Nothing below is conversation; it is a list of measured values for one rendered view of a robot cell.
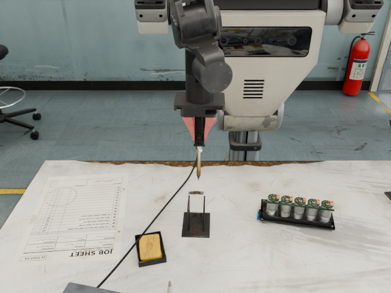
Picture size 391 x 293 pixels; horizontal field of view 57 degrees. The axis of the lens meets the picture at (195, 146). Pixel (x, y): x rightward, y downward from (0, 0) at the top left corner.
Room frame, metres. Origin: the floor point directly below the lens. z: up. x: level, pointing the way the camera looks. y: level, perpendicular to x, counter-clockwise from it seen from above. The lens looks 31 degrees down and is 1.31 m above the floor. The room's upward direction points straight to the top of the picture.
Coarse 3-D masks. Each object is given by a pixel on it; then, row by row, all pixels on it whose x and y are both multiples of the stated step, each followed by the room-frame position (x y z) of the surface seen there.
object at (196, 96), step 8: (192, 80) 0.65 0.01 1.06; (192, 88) 0.65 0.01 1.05; (200, 88) 0.65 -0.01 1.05; (176, 96) 0.69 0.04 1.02; (184, 96) 0.69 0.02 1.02; (192, 96) 0.65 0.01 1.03; (200, 96) 0.65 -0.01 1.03; (208, 96) 0.65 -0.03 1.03; (216, 96) 0.69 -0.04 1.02; (224, 96) 0.69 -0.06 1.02; (176, 104) 0.65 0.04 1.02; (184, 104) 0.65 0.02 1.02; (192, 104) 0.65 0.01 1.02; (200, 104) 0.65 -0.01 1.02; (208, 104) 0.65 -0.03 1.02; (216, 104) 0.65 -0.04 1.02; (224, 104) 0.65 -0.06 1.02
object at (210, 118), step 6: (186, 108) 0.64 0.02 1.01; (192, 108) 0.64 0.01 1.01; (198, 108) 0.64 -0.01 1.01; (204, 108) 0.64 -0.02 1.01; (180, 114) 0.65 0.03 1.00; (186, 114) 0.64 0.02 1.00; (192, 114) 0.64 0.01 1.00; (198, 114) 0.64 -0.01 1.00; (204, 114) 0.64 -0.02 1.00; (210, 114) 0.64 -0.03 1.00; (210, 120) 0.64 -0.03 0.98; (210, 126) 0.65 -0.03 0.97; (204, 132) 0.66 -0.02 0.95; (204, 138) 0.66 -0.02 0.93
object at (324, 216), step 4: (328, 204) 0.58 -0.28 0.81; (332, 208) 0.58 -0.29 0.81; (320, 212) 0.58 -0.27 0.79; (324, 212) 0.58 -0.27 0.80; (328, 212) 0.58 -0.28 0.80; (320, 216) 0.58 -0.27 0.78; (324, 216) 0.58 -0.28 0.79; (328, 216) 0.58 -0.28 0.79; (320, 220) 0.58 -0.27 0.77; (324, 220) 0.58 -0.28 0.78; (328, 220) 0.58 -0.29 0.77
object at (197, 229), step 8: (192, 192) 0.60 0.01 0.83; (200, 192) 0.61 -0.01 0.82; (184, 216) 0.61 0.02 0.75; (192, 216) 0.58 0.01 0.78; (200, 216) 0.58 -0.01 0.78; (208, 216) 0.61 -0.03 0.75; (184, 224) 0.59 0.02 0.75; (192, 224) 0.59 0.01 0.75; (200, 224) 0.59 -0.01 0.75; (208, 224) 0.59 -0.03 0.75; (184, 232) 0.56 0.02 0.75; (192, 232) 0.56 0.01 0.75; (200, 232) 0.56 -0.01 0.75; (208, 232) 0.56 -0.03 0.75
